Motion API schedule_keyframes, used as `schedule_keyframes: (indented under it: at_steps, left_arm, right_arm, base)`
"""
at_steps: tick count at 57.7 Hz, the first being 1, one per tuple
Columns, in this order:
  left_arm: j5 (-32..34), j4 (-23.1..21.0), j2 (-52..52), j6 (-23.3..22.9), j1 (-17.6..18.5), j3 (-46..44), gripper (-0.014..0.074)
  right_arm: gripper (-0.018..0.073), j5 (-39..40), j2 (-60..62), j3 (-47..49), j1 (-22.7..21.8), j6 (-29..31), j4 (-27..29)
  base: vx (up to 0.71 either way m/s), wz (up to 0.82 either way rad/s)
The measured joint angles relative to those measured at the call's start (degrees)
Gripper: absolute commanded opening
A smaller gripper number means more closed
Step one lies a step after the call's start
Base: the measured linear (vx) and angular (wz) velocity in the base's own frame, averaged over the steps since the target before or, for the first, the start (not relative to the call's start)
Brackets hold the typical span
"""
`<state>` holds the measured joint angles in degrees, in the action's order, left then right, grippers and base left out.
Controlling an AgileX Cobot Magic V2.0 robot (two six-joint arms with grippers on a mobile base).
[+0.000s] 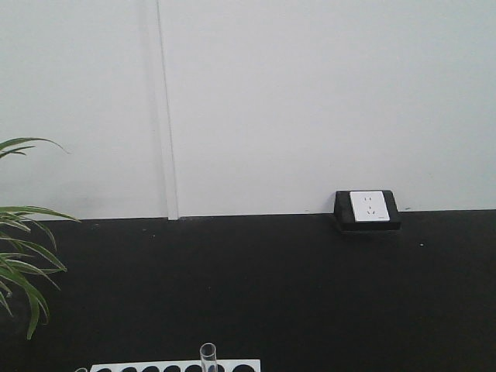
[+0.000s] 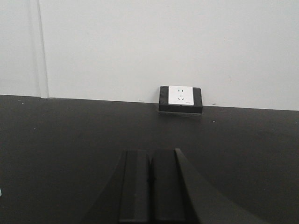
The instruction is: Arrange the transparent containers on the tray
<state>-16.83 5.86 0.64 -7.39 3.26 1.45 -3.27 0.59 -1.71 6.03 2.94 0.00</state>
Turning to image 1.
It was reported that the glass test tube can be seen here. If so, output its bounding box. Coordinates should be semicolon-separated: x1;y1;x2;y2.
199;343;218;372

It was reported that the white test tube rack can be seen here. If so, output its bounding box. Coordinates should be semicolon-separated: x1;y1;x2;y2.
90;359;261;372

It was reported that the black and white power socket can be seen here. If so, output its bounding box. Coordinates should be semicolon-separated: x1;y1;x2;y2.
333;190;401;233

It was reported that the green spider plant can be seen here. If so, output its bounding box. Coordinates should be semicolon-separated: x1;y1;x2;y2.
0;136;81;341

